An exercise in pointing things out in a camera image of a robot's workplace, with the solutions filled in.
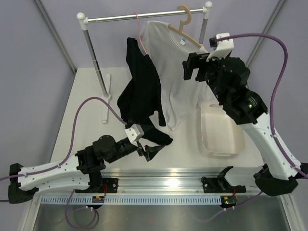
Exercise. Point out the black t shirt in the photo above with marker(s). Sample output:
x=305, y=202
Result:
x=142, y=95

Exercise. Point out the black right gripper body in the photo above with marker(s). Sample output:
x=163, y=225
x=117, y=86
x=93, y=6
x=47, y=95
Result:
x=208, y=69

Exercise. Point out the aluminium rail base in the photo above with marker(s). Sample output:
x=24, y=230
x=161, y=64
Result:
x=174, y=180

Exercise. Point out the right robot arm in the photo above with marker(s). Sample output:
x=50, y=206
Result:
x=227, y=78

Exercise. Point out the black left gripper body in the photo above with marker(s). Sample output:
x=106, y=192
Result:
x=139, y=149

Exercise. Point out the silver clothes rack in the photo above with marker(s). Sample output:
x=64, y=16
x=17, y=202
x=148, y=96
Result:
x=111, y=40

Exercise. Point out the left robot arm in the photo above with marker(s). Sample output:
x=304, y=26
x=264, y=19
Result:
x=80, y=172

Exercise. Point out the white slotted cable duct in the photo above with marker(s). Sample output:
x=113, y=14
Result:
x=132, y=200

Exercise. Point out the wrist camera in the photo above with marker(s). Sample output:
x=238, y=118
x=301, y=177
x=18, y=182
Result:
x=134, y=133
x=222, y=46

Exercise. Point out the white t shirt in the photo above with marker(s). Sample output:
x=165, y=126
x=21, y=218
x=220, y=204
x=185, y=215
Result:
x=168, y=50

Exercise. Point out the white plastic bin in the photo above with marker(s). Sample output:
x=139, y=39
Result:
x=220, y=136

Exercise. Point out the pink wire hanger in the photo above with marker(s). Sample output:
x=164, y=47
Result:
x=139, y=34

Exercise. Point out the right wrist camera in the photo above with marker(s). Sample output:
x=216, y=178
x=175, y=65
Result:
x=222, y=46

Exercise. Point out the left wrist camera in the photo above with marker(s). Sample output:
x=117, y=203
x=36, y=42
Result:
x=134, y=133

